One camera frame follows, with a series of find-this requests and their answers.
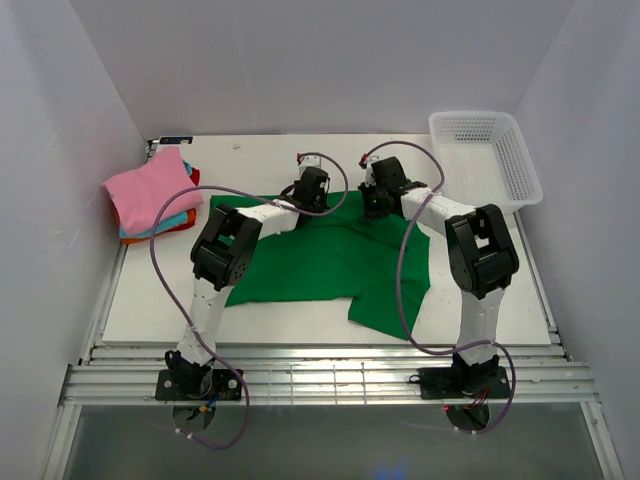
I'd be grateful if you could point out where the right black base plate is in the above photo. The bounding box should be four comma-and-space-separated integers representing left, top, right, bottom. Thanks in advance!
409, 366, 511, 400

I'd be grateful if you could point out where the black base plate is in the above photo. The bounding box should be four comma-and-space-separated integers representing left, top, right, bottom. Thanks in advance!
154, 369, 243, 402
409, 366, 511, 400

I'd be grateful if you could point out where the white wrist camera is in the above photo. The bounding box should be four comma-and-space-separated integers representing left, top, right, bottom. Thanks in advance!
358, 154, 379, 186
296, 153, 322, 178

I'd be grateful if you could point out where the purple cable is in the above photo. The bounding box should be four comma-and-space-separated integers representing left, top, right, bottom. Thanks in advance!
362, 141, 517, 435
148, 152, 350, 450

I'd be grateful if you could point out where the light blue folded t shirt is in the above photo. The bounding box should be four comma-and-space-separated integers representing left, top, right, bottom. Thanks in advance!
118, 159, 194, 239

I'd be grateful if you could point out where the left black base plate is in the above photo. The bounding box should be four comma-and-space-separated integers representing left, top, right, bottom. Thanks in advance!
154, 369, 243, 402

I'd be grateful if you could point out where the pink folded t shirt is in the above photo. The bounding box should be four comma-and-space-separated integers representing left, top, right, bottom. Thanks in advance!
103, 146, 195, 235

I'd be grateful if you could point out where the blue label sticker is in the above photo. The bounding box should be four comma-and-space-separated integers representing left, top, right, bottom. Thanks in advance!
159, 136, 193, 145

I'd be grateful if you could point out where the green t shirt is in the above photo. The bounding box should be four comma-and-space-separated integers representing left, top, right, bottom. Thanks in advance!
227, 191, 431, 340

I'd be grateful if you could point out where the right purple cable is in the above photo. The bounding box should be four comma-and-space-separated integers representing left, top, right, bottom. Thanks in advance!
362, 141, 517, 435

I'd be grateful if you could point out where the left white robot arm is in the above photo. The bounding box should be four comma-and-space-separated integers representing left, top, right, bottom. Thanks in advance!
165, 166, 329, 400

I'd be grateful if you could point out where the orange folded t shirt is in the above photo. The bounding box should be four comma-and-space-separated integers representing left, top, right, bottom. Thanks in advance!
119, 209, 197, 245

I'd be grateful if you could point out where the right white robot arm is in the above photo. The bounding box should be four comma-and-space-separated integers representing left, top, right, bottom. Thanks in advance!
359, 157, 519, 399

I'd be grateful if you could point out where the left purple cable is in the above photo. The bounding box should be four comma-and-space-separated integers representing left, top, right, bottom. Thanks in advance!
148, 152, 350, 450

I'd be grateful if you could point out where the red folded t shirt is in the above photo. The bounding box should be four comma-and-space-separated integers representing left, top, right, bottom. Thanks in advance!
190, 168, 200, 186

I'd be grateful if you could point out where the white plastic basket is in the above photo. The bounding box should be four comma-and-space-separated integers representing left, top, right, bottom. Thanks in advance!
429, 111, 543, 213

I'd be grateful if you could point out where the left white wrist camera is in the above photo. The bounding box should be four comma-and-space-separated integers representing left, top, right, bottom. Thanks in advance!
296, 153, 322, 178

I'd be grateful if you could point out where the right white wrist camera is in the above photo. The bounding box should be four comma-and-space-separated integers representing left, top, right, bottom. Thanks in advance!
358, 154, 379, 186

